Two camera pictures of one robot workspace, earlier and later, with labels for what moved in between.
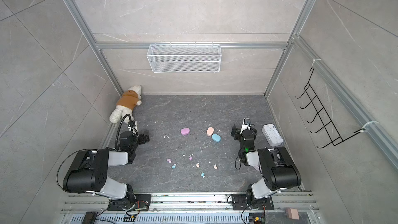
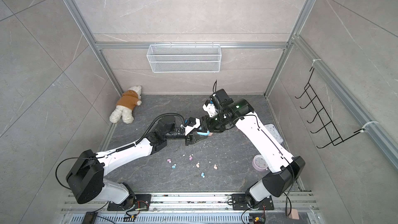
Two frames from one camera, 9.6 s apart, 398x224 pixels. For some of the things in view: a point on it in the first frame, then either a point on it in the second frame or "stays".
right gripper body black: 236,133 -> 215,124
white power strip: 272,135 stays
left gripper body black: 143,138 -> 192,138
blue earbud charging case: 216,137 -> 204,134
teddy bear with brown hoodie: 130,99 stays
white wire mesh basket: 184,57 stays
